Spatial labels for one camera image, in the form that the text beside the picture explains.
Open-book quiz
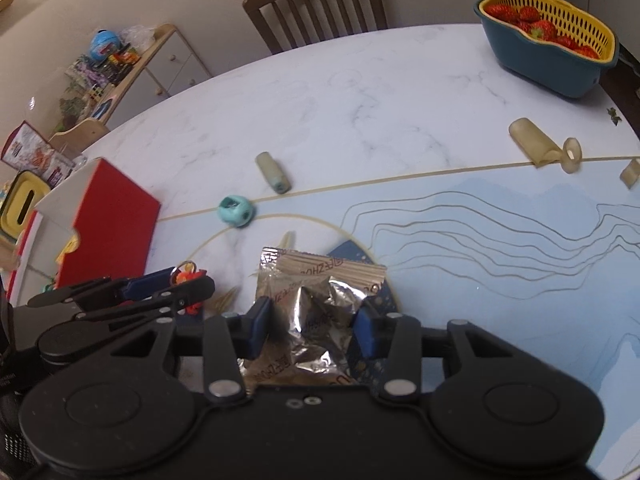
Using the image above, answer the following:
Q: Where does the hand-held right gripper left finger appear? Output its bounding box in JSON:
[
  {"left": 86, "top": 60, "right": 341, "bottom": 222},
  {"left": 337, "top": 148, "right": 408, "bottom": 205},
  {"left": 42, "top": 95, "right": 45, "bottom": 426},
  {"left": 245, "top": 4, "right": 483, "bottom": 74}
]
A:
[{"left": 111, "top": 297, "right": 275, "bottom": 402}]

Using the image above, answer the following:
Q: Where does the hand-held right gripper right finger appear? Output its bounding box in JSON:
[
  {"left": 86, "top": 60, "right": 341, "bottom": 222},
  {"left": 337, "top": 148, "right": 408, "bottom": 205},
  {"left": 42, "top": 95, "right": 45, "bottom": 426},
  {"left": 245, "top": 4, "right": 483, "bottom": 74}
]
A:
[{"left": 350, "top": 304, "right": 521, "bottom": 402}]

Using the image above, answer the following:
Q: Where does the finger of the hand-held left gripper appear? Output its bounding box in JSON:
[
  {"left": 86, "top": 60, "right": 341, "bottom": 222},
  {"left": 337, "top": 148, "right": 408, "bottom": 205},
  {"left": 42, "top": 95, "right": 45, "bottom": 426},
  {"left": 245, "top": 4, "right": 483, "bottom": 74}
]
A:
[
  {"left": 27, "top": 267, "right": 177, "bottom": 308},
  {"left": 75, "top": 277, "right": 217, "bottom": 322}
]

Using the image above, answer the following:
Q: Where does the red orange keychain figure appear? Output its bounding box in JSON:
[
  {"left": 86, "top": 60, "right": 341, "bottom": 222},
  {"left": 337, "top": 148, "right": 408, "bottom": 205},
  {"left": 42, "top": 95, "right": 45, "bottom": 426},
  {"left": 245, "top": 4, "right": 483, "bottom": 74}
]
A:
[{"left": 172, "top": 260, "right": 208, "bottom": 317}]

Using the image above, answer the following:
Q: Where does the silver foil packet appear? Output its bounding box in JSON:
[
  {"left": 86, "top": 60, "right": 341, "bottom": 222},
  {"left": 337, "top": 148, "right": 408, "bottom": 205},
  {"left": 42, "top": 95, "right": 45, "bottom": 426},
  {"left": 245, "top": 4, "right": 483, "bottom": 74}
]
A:
[{"left": 239, "top": 246, "right": 387, "bottom": 388}]

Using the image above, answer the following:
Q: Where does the red cardboard box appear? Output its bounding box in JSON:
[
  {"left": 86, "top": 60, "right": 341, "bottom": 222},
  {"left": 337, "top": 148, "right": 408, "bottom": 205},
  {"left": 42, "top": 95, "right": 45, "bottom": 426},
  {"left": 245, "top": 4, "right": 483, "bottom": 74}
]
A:
[{"left": 35, "top": 157, "right": 162, "bottom": 288}]

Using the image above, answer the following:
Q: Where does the teal round toy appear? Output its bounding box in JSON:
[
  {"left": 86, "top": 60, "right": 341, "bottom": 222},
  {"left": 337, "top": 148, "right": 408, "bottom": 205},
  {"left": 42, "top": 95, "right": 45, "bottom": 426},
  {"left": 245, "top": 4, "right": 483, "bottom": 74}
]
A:
[{"left": 218, "top": 195, "right": 255, "bottom": 228}]

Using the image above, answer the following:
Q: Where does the yellow tissue box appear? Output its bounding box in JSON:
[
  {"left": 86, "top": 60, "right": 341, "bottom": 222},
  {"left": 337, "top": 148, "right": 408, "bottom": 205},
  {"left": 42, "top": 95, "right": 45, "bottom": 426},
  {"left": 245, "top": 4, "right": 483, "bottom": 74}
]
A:
[{"left": 0, "top": 170, "right": 51, "bottom": 243}]

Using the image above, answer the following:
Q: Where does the grey-green oblong capsule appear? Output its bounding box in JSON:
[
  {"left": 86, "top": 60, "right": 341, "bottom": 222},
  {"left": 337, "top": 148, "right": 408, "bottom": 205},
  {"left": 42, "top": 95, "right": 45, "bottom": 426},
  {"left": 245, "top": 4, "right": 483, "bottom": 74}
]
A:
[{"left": 255, "top": 151, "right": 292, "bottom": 194}]

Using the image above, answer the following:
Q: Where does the printed picture box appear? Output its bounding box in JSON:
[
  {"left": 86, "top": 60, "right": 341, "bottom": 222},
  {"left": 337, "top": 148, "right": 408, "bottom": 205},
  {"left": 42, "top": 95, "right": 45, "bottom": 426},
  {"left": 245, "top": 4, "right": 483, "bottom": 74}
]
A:
[{"left": 1, "top": 121, "right": 77, "bottom": 187}]

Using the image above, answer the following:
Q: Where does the low wooden white cabinet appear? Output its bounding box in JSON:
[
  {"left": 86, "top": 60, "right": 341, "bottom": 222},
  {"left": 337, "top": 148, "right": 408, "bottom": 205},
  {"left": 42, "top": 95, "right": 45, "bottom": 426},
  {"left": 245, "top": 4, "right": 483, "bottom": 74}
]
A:
[{"left": 65, "top": 24, "right": 213, "bottom": 128}]

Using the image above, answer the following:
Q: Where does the blue globe toy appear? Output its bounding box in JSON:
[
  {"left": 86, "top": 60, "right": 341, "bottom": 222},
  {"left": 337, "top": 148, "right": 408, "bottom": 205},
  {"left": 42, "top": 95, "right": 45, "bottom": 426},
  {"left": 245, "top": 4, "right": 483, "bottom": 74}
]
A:
[{"left": 90, "top": 30, "right": 122, "bottom": 60}]

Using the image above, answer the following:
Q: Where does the clear plastic bag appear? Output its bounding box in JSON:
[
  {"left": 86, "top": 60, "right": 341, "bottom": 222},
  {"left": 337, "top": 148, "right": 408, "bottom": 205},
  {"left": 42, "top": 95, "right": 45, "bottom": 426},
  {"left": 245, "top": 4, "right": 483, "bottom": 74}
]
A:
[{"left": 120, "top": 24, "right": 160, "bottom": 52}]

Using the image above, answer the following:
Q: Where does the beige rubber tube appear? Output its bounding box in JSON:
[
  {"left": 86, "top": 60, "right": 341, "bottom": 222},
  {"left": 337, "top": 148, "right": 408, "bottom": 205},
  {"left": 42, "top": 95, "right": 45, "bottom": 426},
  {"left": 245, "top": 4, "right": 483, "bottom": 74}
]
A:
[{"left": 509, "top": 117, "right": 563, "bottom": 168}]

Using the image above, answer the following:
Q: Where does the small beige rubber piece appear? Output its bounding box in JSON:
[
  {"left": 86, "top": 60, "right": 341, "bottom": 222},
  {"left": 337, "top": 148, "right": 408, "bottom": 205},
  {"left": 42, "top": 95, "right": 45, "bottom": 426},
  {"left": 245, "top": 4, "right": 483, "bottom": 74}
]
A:
[{"left": 619, "top": 157, "right": 640, "bottom": 190}]

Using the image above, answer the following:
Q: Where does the blue plastic basket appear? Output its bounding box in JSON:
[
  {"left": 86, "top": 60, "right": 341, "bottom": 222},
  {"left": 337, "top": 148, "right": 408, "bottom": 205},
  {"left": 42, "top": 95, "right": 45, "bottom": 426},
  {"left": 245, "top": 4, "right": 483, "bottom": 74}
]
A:
[{"left": 474, "top": 0, "right": 621, "bottom": 99}]

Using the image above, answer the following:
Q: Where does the pile of strawberries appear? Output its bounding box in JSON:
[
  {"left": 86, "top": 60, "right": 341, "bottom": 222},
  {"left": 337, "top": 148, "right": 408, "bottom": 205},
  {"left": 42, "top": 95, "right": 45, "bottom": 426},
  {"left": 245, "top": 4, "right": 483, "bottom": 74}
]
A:
[{"left": 486, "top": 2, "right": 601, "bottom": 59}]

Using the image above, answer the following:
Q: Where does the yellow plastic strainer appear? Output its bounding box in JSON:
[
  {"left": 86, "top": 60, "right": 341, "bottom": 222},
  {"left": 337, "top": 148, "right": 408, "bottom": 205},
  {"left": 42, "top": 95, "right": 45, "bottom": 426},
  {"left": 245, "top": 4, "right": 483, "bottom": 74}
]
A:
[{"left": 477, "top": 0, "right": 617, "bottom": 66}]

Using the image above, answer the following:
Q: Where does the beige rubber ring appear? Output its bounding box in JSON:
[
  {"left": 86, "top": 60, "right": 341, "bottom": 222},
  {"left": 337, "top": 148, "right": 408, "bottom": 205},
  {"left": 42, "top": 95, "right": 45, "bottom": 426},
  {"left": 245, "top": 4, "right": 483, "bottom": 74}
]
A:
[{"left": 559, "top": 137, "right": 583, "bottom": 175}]

